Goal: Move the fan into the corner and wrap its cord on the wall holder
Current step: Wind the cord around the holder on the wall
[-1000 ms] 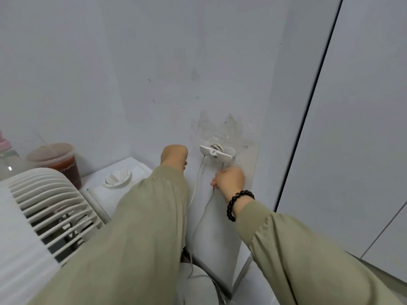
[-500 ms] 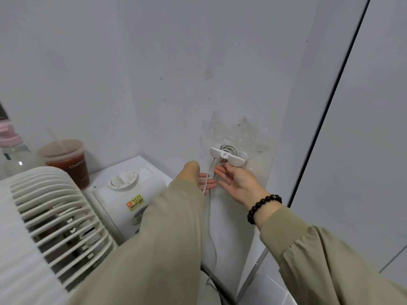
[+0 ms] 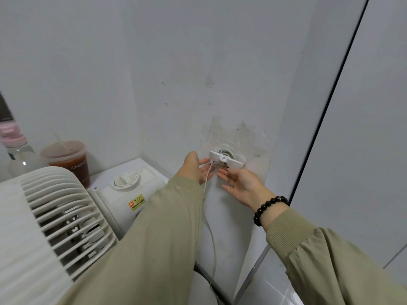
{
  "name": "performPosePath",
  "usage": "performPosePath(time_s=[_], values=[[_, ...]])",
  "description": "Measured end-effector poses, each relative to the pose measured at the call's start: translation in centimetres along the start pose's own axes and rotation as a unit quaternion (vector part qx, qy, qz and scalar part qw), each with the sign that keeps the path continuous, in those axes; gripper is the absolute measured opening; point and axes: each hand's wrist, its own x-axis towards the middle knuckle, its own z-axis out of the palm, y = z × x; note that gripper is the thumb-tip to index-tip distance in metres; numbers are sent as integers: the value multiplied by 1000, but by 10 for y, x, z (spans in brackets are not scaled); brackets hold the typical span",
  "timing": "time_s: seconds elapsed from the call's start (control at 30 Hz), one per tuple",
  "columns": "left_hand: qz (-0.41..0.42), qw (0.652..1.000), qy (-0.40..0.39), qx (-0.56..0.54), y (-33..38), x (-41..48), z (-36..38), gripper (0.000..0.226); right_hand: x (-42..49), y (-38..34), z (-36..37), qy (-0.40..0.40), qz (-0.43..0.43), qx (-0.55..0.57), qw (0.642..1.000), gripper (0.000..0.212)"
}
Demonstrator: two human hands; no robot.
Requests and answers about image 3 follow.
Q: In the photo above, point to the dark wall socket panel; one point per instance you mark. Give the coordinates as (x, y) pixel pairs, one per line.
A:
(5, 107)

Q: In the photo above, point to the person's left forearm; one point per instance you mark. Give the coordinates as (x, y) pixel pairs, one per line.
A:
(143, 250)

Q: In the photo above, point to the clear bottle with pink cap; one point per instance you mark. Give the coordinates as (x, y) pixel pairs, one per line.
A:
(19, 155)

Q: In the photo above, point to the cup of brown drink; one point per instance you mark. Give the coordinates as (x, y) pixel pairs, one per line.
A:
(68, 161)

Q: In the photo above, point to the white wardrobe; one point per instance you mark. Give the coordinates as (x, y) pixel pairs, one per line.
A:
(356, 123)

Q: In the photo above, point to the white wall hook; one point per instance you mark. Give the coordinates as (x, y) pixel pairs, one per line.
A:
(235, 161)

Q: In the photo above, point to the person's right forearm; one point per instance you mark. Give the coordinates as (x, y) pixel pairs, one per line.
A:
(334, 260)

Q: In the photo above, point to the person's left hand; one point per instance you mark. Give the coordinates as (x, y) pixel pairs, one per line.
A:
(194, 168)

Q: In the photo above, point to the white fan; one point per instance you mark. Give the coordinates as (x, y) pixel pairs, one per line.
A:
(47, 225)

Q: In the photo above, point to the person's right hand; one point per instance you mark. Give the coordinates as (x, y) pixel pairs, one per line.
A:
(245, 187)

